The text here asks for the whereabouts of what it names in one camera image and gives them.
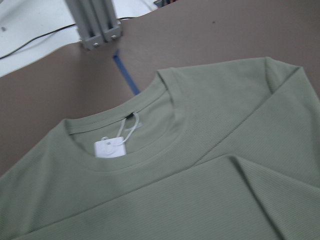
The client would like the black cable on table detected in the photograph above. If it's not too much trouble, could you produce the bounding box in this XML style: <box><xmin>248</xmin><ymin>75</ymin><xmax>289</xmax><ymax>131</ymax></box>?
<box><xmin>0</xmin><ymin>14</ymin><xmax>156</xmax><ymax>60</ymax></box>

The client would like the white paper price tag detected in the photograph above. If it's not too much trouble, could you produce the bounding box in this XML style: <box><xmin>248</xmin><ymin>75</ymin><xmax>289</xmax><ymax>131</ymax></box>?
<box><xmin>93</xmin><ymin>136</ymin><xmax>127</xmax><ymax>159</ymax></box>

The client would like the olive green long-sleeve shirt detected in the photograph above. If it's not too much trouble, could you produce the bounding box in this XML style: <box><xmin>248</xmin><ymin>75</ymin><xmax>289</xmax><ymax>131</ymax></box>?
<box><xmin>0</xmin><ymin>57</ymin><xmax>320</xmax><ymax>240</ymax></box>

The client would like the grey aluminium frame post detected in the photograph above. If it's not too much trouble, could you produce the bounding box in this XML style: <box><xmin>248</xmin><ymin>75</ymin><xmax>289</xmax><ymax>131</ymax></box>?
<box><xmin>65</xmin><ymin>0</ymin><xmax>123</xmax><ymax>50</ymax></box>

